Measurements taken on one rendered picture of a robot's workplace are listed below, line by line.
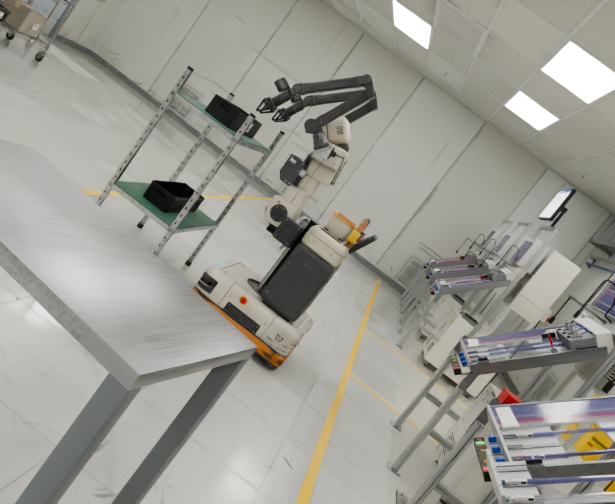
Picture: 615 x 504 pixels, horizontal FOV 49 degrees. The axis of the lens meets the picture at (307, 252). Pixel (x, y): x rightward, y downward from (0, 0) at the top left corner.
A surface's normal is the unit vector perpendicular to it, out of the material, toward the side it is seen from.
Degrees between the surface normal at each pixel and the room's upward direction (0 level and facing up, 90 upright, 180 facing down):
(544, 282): 90
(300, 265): 90
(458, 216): 90
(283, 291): 90
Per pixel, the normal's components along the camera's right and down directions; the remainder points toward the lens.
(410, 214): -0.15, 0.07
